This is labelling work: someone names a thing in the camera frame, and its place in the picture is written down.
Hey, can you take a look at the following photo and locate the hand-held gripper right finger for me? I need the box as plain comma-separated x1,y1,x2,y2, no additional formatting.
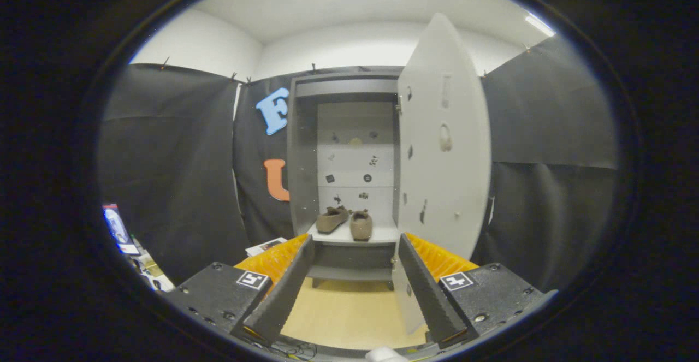
398,232,559,347

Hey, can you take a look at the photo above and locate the small ceiling light panel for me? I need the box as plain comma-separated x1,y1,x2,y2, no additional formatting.
524,14,556,38

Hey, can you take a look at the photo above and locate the white cover book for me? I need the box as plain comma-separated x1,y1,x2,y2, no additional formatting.
245,237,288,257

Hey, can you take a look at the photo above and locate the grey shoe cabinet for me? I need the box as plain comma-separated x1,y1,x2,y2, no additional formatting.
287,67,405,290

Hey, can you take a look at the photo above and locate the brown fuzzy shoe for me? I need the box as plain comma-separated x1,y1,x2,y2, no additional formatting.
315,205,351,235
349,210,374,242

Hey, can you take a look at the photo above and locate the blue and white printed card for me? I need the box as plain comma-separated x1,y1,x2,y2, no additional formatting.
102,204,134,256

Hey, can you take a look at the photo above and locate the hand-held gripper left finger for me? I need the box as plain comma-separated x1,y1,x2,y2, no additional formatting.
164,234,316,346

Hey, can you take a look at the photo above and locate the black backdrop cloth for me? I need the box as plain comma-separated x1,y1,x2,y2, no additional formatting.
98,34,620,292

